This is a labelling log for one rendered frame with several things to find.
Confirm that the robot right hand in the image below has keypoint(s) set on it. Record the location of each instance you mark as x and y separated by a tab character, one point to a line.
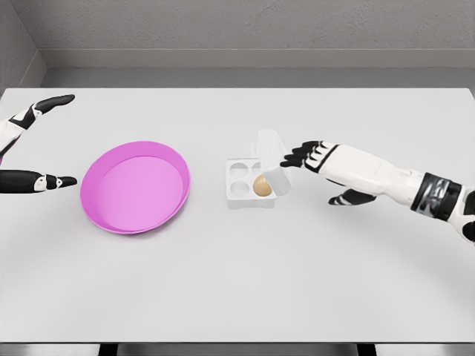
349	163

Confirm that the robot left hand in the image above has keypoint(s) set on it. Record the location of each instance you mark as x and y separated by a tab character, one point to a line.
44	105

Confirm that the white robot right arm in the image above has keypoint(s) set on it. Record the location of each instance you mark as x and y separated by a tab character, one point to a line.
438	193

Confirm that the brown egg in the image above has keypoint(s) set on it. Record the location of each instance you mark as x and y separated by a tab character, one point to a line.
261	187

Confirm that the white egg box base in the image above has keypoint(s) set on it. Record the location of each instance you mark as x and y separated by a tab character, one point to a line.
241	185

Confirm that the pink round plate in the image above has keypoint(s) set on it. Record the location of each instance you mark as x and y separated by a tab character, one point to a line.
133	193

